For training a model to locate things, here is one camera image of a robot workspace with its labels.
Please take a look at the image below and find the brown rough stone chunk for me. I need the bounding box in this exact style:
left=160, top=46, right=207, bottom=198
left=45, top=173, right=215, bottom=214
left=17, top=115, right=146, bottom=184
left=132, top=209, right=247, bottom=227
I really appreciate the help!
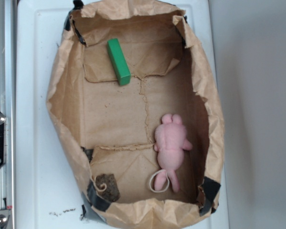
left=95, top=174, right=121, bottom=202

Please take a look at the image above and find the silver corner bracket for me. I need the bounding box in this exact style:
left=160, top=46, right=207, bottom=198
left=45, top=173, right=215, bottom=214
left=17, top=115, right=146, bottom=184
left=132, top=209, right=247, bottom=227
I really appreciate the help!
left=0, top=209, right=12, bottom=229

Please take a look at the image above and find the pink plush bunny toy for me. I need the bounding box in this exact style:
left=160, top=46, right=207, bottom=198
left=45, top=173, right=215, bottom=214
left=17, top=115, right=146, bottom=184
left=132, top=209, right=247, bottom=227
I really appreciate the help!
left=149, top=114, right=193, bottom=193

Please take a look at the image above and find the brown paper bag tray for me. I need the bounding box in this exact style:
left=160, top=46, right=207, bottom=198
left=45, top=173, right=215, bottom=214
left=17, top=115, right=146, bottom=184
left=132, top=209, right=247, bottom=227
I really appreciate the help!
left=47, top=0, right=224, bottom=229

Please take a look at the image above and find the green rectangular block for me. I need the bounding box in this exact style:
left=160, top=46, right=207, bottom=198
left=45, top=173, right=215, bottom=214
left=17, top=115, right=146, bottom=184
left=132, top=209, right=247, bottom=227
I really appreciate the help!
left=107, top=38, right=131, bottom=86

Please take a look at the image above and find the aluminium frame rail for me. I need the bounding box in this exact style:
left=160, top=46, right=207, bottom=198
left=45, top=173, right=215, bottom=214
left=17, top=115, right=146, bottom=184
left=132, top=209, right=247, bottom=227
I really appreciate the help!
left=0, top=0, right=17, bottom=229

